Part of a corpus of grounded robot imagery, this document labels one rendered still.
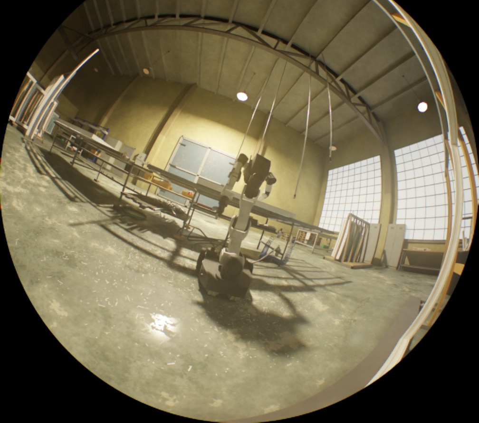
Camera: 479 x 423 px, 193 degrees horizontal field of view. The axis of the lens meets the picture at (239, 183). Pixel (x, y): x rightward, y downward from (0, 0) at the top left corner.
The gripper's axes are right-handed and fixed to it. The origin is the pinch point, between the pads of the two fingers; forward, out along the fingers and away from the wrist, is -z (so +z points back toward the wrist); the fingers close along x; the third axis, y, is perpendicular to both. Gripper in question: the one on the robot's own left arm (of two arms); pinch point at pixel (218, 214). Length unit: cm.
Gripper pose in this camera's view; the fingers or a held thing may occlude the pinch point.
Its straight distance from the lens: 128.0
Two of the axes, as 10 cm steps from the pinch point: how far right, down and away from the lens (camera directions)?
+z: 2.9, -7.7, 5.8
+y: -8.8, -4.5, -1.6
